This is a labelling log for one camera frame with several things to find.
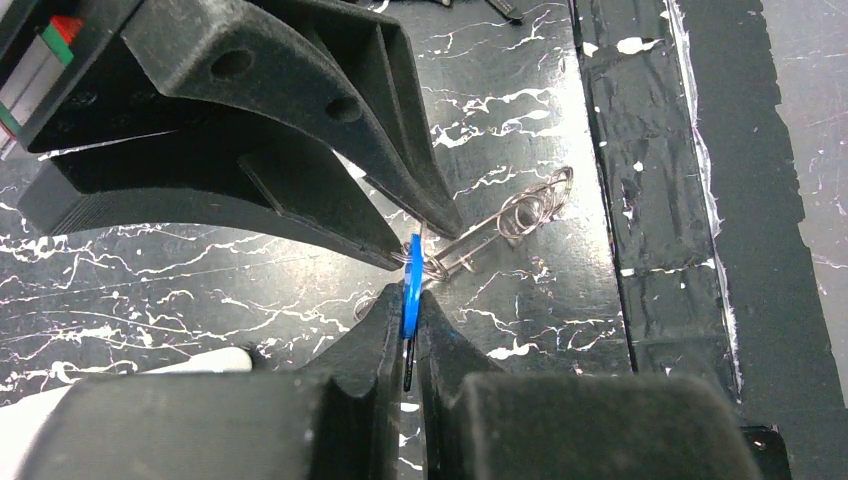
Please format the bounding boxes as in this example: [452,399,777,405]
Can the blue-capped key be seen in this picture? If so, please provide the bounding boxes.
[402,233,424,392]

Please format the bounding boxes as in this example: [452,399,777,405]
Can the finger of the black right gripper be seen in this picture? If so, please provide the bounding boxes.
[121,1,463,238]

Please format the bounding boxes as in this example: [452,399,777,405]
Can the white PVC pipe frame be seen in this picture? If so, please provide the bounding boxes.
[1,347,253,479]

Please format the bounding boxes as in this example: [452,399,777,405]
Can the black wire stripper pliers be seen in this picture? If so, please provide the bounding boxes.
[430,0,524,23]

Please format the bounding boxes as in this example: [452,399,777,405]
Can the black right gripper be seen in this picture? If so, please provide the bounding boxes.
[1,1,400,270]

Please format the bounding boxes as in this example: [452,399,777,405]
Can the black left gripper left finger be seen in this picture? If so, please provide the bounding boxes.
[20,284,403,479]

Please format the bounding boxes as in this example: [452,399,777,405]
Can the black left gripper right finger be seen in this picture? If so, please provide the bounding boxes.
[417,293,761,479]

